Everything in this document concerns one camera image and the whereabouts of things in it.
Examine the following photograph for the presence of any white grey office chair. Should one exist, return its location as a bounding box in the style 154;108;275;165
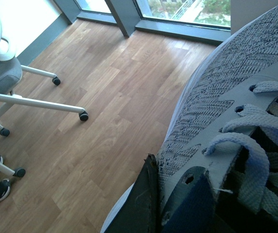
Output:
0;0;89;178

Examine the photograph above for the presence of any grey knit sneaker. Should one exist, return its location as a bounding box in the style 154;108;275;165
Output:
101;0;278;233

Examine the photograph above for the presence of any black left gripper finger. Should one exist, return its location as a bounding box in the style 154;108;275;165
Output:
101;154;159;233

